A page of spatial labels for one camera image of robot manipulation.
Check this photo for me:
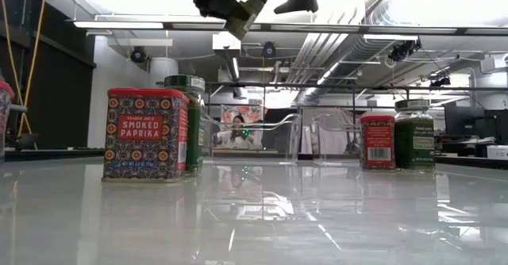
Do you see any small white box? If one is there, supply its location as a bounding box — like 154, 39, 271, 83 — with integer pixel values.
487, 144, 508, 161

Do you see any overhead light bar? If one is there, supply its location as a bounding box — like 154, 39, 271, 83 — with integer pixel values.
65, 17, 508, 36

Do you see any silver ventilation duct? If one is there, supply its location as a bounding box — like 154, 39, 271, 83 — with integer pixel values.
285, 0, 421, 104

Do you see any white cylinder tank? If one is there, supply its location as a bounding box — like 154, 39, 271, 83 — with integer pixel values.
148, 57, 179, 87

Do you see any black round ceiling fixture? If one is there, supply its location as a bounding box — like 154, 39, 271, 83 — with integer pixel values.
261, 41, 278, 59
129, 45, 148, 64

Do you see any clear plastic bin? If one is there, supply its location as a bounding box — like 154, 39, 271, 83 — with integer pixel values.
204, 113, 303, 166
310, 113, 363, 167

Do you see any green-lidded glass spice jar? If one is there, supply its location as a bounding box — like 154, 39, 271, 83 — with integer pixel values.
164, 74, 207, 178
393, 98, 437, 171

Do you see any yellow cable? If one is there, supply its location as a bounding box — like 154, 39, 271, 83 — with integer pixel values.
16, 0, 49, 138
0, 0, 37, 150

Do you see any black pipe rack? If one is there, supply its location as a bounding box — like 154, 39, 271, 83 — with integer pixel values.
204, 83, 508, 119

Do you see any black aluminium table frame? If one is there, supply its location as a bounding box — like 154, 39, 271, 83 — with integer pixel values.
3, 148, 508, 171

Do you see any white cloth curtain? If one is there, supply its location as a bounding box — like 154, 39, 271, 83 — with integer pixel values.
301, 108, 360, 155

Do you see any black computer monitor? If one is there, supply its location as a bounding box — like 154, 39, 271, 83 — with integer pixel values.
444, 105, 486, 137
484, 109, 508, 145

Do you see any floral picture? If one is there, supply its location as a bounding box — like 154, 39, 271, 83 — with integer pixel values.
220, 105, 265, 124

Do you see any person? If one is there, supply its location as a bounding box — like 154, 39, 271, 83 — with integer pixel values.
216, 113, 265, 151

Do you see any red-lidded smoked paprika tin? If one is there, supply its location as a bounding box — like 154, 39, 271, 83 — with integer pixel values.
360, 113, 397, 171
0, 80, 16, 165
102, 87, 191, 184

